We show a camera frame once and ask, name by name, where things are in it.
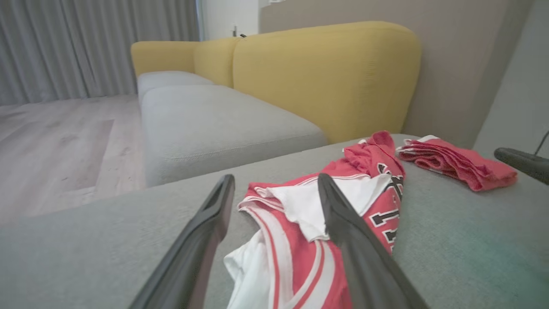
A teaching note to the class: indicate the large grey sofa seat cushion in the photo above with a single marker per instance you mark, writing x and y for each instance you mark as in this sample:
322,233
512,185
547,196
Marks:
85,244

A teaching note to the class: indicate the red Bulls basketball jersey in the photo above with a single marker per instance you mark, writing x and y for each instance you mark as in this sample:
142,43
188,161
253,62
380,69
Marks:
300,266

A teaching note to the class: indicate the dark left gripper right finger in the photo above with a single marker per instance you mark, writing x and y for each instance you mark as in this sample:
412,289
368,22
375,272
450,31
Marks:
364,266

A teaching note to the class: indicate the small dark wall fixture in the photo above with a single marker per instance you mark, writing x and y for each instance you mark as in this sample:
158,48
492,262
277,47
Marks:
234,32

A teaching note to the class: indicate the yellow sofa backrest cushion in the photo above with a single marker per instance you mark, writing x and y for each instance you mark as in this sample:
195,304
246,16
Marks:
214,60
163,56
326,77

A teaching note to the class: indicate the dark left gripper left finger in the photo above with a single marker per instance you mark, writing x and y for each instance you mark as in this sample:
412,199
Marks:
193,257

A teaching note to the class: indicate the red shorts with white trim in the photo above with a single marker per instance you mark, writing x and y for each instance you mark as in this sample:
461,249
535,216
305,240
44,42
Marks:
463,165

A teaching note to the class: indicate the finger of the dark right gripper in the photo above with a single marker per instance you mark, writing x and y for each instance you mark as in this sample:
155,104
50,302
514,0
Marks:
527,163

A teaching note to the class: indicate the grey pleated curtain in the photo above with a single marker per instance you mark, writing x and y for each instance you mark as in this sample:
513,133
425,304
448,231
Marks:
85,47

